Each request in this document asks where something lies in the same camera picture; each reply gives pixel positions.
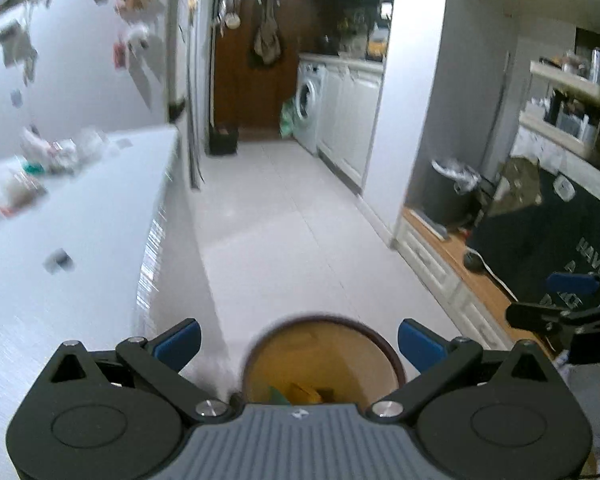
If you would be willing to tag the green wrapper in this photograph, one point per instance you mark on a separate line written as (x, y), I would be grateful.
(279, 396)

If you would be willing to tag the small dark round object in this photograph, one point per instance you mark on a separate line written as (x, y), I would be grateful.
(474, 261)

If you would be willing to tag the green plastic bag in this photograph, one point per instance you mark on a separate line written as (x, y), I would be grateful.
(289, 120)

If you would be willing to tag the low wooden-top cabinet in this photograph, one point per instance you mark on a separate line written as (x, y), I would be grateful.
(445, 280)

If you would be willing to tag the small grey packet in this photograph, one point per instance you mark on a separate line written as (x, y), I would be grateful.
(57, 261)

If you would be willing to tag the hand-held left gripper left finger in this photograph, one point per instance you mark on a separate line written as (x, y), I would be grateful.
(177, 345)

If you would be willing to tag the white wall shelf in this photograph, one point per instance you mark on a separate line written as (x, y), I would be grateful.
(570, 105)

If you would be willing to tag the wooden wall ornament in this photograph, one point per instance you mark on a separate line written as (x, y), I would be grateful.
(135, 2)

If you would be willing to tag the round brown-rimmed bin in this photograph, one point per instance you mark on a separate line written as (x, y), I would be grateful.
(325, 355)

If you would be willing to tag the white wall ornament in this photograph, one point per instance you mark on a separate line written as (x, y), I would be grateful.
(137, 40)

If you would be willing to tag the white refrigerator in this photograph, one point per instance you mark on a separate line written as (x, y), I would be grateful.
(185, 75)

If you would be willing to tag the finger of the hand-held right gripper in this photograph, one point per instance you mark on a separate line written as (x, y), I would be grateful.
(535, 316)
(575, 283)

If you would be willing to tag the dark bin with white liner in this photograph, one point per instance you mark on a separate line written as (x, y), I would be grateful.
(450, 200)

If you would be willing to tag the white plastic bag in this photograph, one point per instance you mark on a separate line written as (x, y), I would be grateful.
(60, 150)

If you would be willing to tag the beige hanging bag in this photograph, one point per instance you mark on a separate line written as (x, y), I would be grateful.
(267, 35)

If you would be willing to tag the white washing machine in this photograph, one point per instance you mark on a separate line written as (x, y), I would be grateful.
(310, 105)

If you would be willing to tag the brown wooden door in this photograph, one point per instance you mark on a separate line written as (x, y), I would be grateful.
(240, 90)

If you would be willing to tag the black printed cloth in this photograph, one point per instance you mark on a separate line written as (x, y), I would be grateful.
(530, 240)

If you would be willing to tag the black floor box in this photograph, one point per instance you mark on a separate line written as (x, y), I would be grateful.
(223, 141)

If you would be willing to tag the grey flat board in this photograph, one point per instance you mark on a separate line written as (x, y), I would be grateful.
(434, 225)

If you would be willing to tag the white kitchen cabinets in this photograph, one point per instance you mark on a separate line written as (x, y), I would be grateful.
(350, 120)

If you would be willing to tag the red wall ornament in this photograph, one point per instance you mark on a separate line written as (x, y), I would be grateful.
(120, 55)

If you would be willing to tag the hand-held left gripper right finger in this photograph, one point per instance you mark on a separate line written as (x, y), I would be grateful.
(420, 345)

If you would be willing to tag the hanging kitchen utensils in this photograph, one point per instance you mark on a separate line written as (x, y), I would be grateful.
(230, 2)

